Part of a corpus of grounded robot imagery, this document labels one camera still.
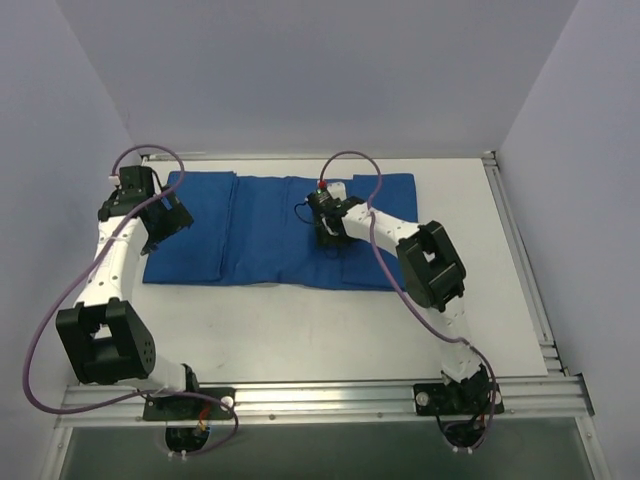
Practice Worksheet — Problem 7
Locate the aluminium back rail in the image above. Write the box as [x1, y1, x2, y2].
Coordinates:
[146, 151, 497, 164]

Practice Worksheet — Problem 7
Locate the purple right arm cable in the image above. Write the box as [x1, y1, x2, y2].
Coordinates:
[319, 150, 503, 449]

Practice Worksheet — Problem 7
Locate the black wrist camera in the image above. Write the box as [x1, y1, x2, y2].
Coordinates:
[306, 188, 340, 215]
[118, 165, 155, 198]

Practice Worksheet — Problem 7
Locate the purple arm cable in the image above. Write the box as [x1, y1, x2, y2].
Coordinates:
[319, 150, 503, 449]
[22, 144, 240, 454]

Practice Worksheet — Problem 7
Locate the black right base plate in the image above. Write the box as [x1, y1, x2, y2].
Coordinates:
[412, 382, 492, 417]

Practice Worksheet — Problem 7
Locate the aluminium frame rail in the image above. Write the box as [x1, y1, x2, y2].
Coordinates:
[55, 375, 594, 428]

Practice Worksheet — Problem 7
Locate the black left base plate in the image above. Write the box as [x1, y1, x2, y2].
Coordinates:
[142, 386, 236, 422]

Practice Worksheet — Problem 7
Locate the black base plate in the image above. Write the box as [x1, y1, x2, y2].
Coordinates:
[142, 386, 236, 422]
[412, 382, 492, 417]

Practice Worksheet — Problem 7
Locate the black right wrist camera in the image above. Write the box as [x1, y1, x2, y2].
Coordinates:
[306, 188, 340, 215]

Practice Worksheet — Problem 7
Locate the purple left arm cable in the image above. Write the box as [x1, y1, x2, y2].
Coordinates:
[22, 144, 240, 454]

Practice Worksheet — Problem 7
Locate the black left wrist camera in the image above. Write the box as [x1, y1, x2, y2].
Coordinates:
[118, 165, 155, 198]

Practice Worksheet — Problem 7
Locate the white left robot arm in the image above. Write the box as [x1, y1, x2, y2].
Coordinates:
[55, 186, 202, 419]

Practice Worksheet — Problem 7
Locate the blue surgical cloth wrap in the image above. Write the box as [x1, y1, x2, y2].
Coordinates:
[143, 172, 391, 291]

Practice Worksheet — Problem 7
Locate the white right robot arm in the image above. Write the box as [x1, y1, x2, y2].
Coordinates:
[307, 189, 497, 413]

